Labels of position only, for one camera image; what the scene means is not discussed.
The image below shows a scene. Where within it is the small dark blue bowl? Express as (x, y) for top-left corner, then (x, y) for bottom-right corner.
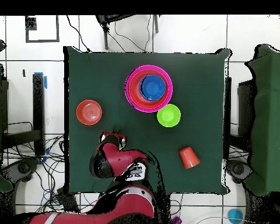
(139, 74), (166, 102)

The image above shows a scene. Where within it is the orange cup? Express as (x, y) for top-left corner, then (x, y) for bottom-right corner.
(178, 146), (201, 169)

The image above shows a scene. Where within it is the small orange bowl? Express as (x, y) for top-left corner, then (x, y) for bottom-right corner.
(76, 99), (103, 126)

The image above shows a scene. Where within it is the large orange bowl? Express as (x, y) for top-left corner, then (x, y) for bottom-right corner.
(128, 69), (170, 110)

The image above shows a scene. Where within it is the small green bowl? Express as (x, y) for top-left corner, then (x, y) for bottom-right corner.
(156, 103), (182, 128)

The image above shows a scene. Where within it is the large pink bowl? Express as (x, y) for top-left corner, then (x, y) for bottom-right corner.
(124, 64), (174, 114)

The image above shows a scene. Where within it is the black power brick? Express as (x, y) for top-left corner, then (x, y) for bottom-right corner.
(56, 186), (80, 212)

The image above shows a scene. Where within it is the black metal stand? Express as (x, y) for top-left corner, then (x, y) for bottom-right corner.
(1, 73), (46, 157)
(223, 76), (256, 159)

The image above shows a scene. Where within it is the dark green tablecloth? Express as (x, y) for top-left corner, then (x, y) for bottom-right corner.
(63, 45), (232, 195)

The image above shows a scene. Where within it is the blue tape strip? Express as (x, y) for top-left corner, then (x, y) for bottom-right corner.
(33, 71), (48, 90)

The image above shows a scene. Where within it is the small purple object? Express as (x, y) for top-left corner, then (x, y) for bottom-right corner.
(169, 215), (183, 224)

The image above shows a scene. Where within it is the blue disc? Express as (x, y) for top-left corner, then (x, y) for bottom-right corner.
(227, 208), (244, 224)

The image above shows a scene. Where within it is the tangled cable bundle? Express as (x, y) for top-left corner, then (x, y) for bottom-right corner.
(2, 135), (101, 214)

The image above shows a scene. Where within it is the black floor cable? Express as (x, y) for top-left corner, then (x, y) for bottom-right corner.
(113, 15), (153, 53)
(66, 15), (92, 53)

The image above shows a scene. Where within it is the black camera tripod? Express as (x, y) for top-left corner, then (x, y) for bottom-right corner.
(94, 14), (160, 51)

